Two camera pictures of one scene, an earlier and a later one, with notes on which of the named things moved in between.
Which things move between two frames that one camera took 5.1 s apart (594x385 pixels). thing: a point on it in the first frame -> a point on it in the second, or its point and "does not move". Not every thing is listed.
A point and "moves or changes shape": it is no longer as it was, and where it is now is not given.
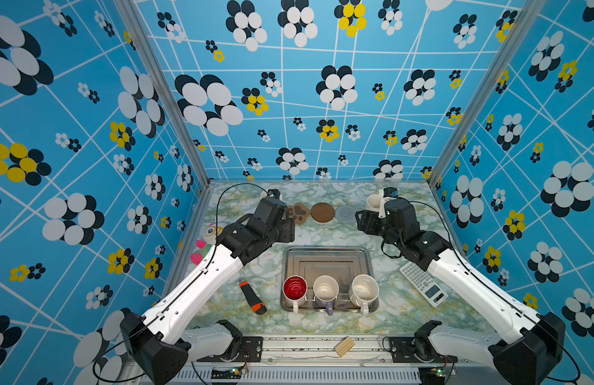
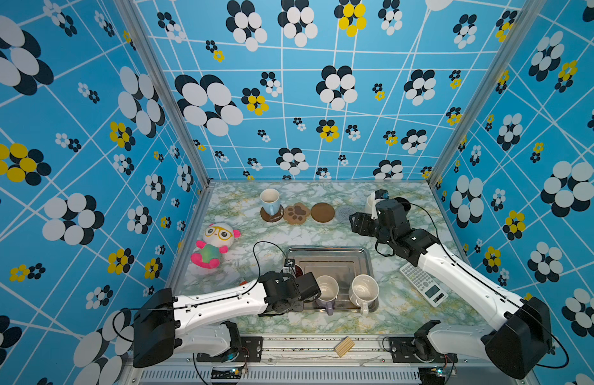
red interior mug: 294,289 moves or changes shape
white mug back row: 372,203 does not move
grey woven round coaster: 345,214 does not move
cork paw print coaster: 299,212 does not move
